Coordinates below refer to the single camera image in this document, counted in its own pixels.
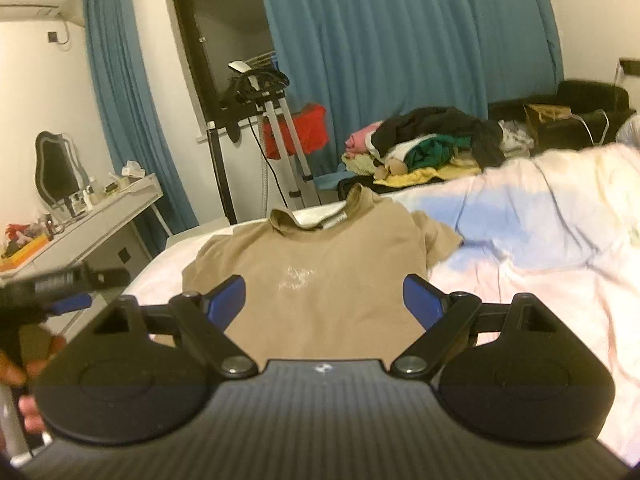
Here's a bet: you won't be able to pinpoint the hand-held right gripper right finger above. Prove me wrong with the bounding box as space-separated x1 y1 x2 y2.
390 274 558 380

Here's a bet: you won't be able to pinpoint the black framed vanity mirror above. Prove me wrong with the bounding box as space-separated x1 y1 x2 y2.
35 131 92 219

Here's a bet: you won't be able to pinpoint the person's left hand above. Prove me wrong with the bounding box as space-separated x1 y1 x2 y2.
0 326 68 435

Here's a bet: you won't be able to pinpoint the white dressing desk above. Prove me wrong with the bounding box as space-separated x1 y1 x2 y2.
0 172 167 283

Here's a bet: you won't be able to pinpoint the wide blue curtain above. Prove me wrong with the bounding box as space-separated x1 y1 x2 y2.
252 0 565 128

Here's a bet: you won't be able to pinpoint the pastel tie-dye blanket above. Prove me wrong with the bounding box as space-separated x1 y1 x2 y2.
122 142 640 466

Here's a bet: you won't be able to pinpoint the pile of mixed clothes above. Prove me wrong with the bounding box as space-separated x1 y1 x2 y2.
340 106 536 187

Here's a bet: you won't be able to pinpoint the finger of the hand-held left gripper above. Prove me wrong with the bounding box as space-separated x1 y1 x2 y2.
82 267 132 287
46 293 95 317

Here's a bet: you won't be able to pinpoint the narrow blue curtain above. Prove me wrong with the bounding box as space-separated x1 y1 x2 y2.
81 0 201 237

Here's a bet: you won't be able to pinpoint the black floor pole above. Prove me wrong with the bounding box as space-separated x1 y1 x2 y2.
206 122 239 224

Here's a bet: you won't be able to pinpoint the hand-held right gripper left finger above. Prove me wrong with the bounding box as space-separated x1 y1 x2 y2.
92 274 260 380

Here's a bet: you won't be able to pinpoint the orange tray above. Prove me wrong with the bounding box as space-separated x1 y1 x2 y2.
0 237 51 270

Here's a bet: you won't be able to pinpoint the black sofa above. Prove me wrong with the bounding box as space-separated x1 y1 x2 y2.
487 80 632 152

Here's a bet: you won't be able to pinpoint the red cloth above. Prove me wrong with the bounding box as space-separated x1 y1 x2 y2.
264 104 327 159

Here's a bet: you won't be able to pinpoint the tan t-shirt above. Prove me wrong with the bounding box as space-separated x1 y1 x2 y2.
181 183 465 361

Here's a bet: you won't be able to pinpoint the white air conditioner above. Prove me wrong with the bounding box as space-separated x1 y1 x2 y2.
0 0 72 24

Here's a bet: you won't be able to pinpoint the brown paper bag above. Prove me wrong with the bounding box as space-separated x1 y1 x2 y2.
523 103 572 142

